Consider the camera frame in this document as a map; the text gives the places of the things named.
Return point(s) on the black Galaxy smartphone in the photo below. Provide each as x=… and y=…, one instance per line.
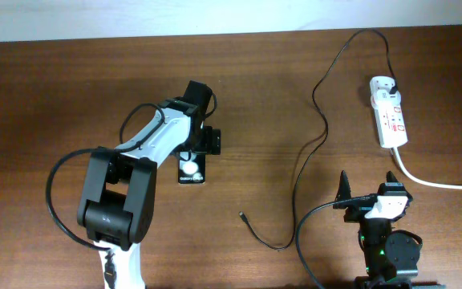
x=191, y=169

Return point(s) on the white USB charger adapter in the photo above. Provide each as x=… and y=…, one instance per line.
x=384, y=90

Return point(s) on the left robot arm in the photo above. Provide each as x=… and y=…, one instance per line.
x=118, y=196

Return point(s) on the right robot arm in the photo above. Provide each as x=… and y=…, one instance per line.
x=391, y=256

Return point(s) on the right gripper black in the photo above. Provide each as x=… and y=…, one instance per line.
x=356, y=212

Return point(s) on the white power strip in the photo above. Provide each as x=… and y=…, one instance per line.
x=390, y=125

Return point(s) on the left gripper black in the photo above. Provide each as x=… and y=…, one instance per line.
x=211, y=142

